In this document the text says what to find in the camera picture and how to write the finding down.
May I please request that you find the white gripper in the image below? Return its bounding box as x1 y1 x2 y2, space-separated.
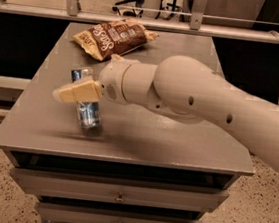
53 53 138 105

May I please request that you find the redbull can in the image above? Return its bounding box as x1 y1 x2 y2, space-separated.
71 67 101 130

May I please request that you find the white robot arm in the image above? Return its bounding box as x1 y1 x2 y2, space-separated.
53 55 279 173

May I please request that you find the brown chip bag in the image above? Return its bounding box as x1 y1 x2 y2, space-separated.
73 18 158 61

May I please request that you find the black office chair base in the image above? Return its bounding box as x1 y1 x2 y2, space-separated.
112 0 184 21

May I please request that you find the metal window railing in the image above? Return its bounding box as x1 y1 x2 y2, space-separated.
0 0 279 44

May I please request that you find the grey drawer cabinet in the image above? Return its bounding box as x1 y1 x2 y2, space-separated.
0 23 254 223

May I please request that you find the upper grey drawer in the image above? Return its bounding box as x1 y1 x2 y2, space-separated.
10 168 229 213

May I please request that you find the grey drawer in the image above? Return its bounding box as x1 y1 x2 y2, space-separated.
36 203 201 223
10 168 229 213

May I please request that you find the lower grey drawer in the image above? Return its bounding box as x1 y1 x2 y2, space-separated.
36 203 201 223

